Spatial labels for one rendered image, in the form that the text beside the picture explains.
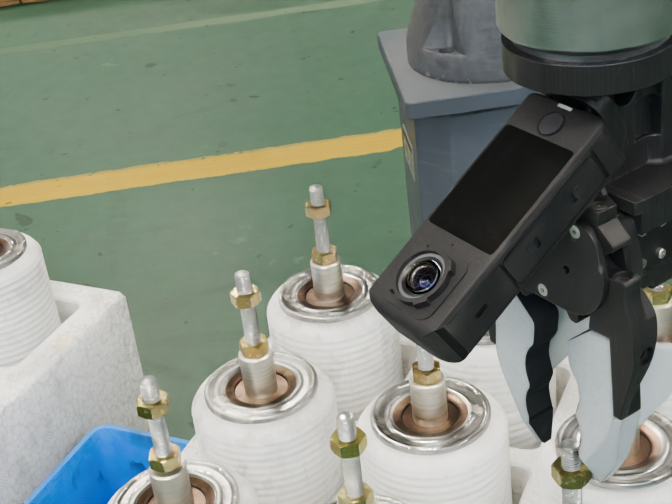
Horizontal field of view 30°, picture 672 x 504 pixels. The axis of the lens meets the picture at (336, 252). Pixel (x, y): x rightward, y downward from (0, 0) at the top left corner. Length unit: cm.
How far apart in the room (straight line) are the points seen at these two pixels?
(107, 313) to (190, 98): 91
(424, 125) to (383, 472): 44
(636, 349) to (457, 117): 61
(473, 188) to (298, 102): 138
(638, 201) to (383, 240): 98
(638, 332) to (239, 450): 35
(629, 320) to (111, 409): 68
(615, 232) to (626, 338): 5
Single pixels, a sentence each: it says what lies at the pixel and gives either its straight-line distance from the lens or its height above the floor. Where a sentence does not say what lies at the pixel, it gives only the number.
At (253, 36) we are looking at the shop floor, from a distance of 218.
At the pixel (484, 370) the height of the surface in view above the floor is 24.
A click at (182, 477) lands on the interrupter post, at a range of 74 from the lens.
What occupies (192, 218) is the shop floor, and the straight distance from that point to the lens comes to 160.
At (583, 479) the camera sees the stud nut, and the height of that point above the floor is 33.
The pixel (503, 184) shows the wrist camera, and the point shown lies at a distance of 51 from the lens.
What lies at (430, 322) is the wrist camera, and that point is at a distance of 48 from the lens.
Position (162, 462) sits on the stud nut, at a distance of 73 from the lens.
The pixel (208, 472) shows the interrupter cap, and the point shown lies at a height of 25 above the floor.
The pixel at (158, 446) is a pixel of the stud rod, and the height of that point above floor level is 30.
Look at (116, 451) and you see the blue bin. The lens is 107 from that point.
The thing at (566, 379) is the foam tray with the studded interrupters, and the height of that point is 17.
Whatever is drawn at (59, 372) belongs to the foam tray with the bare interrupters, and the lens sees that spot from 105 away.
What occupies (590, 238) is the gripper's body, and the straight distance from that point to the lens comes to 52.
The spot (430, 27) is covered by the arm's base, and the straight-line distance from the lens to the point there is 113.
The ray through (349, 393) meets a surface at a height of 19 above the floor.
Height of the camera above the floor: 74
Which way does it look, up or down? 30 degrees down
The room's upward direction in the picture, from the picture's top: 7 degrees counter-clockwise
